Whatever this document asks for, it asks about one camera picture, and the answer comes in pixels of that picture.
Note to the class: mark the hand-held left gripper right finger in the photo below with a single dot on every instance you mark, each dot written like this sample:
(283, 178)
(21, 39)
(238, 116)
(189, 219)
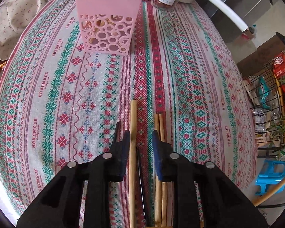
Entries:
(158, 153)

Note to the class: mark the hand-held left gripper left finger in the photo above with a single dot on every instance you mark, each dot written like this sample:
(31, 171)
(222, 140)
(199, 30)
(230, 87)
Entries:
(123, 152)

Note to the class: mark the pink perforated chopstick holder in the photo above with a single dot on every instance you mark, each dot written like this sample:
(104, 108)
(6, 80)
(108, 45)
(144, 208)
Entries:
(97, 4)

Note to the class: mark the patterned woven tablecloth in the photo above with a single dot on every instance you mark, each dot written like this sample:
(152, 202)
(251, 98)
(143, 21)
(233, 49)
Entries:
(61, 80)

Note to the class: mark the blue plastic stool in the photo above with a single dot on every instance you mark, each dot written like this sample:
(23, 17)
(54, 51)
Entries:
(273, 171)

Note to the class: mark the red snack packets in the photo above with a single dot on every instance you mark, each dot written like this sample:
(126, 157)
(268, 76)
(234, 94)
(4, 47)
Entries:
(281, 67)

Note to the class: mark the small-flower print cloth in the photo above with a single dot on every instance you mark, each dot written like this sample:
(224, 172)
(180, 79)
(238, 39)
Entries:
(14, 16)

